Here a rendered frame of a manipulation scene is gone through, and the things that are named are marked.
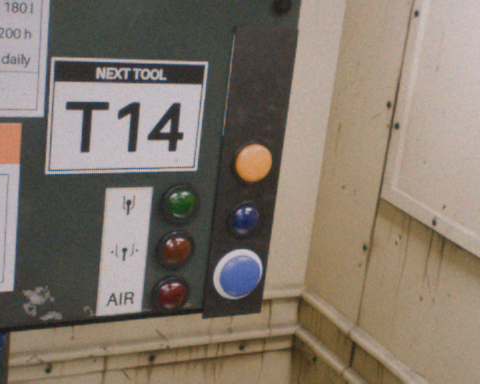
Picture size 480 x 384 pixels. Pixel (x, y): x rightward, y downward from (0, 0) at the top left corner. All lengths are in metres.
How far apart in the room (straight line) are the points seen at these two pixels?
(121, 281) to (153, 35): 0.16
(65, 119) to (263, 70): 0.13
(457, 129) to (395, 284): 0.31
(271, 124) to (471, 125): 0.96
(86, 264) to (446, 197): 1.07
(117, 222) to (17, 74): 0.11
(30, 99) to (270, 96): 0.16
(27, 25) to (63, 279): 0.16
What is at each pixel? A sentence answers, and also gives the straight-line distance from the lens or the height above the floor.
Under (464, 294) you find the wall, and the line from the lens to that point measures 1.70.
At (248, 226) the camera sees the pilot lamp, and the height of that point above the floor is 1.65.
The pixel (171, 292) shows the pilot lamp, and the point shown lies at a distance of 0.73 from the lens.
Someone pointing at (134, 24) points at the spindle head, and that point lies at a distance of 0.67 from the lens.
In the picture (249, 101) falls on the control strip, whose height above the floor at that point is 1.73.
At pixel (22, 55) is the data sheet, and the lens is 0.65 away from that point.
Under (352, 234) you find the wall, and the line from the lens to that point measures 1.94.
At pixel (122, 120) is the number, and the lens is 0.68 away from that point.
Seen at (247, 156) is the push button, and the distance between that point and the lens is 0.71.
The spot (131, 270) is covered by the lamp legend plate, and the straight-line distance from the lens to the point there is 0.72.
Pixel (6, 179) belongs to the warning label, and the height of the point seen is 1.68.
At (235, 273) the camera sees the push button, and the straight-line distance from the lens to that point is 0.74.
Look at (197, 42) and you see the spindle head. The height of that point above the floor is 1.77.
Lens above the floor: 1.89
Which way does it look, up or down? 20 degrees down
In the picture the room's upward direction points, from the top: 8 degrees clockwise
